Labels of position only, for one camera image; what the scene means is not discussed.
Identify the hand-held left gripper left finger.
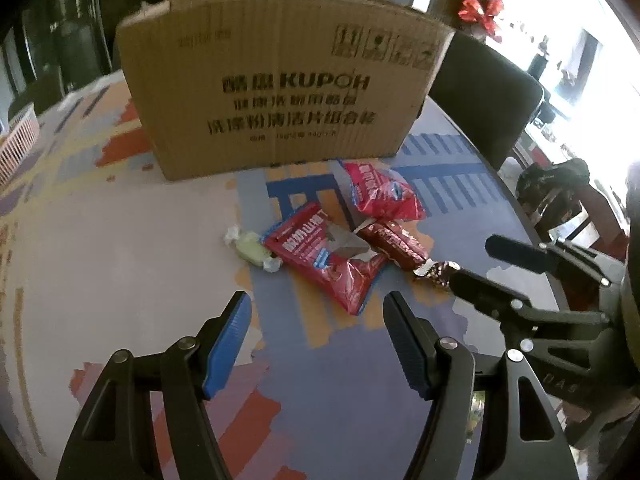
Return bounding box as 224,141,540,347
56,291,252,480

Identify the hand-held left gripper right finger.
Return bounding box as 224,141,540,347
382,291,581,480

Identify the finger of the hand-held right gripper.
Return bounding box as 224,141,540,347
486,234,627,287
451,269,612,334

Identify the brown shiny candy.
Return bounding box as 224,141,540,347
413,260,462,291

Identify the pale green candy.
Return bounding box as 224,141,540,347
223,226,284,273

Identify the dark red snack bar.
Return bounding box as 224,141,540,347
356,219,431,268

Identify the red snack packet brown picture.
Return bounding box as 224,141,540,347
260,202,391,317

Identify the red snack packet blue label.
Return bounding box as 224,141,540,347
342,160,427,222

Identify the brown cardboard box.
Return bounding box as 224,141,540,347
116,0,456,182

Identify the black bag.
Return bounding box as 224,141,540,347
515,158,592,226

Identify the reddish brown wooden chair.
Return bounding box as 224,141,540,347
535,180,632,263

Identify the dark upholstered chair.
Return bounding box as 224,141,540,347
427,32,546,172
7,67,67,117

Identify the red shiny bow decoration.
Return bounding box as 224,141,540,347
459,0,506,43

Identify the white basket with oranges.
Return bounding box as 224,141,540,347
0,102,41,187

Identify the black glass sliding door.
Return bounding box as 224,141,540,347
0,0,222,106

